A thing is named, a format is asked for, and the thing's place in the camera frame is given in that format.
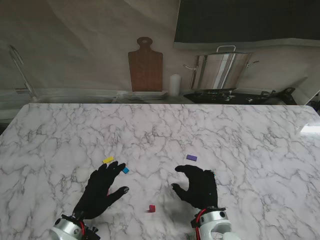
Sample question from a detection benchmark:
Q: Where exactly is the stack of white plates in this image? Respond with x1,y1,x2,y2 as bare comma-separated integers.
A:
119,90,169,101

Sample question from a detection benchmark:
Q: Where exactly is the black gas stove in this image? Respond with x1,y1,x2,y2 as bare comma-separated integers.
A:
183,87,266,105

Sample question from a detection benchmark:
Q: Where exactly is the steel kitchen sink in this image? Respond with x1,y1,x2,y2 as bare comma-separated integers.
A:
34,96,118,104

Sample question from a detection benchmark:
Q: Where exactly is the black frying pan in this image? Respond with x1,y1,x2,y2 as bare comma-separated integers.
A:
259,87,297,105

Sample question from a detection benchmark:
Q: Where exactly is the chrome kitchen faucet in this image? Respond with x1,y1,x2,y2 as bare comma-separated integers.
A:
8,44,38,101

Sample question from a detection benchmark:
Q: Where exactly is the dark range hood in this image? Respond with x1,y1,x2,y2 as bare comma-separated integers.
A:
173,0,320,43

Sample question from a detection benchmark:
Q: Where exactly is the white cylinder candle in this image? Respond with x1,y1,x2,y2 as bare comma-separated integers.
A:
169,73,182,97

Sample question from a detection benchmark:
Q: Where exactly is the large steel stock pot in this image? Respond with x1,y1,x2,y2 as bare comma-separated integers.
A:
183,44,261,90

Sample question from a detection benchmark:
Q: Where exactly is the brown wooden cutting board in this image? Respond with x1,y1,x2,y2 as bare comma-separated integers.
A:
127,36,164,93

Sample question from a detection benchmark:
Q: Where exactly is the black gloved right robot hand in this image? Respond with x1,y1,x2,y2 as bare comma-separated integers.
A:
170,164,219,210

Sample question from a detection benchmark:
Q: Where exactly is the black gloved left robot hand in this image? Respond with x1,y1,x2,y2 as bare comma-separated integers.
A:
72,160,130,221

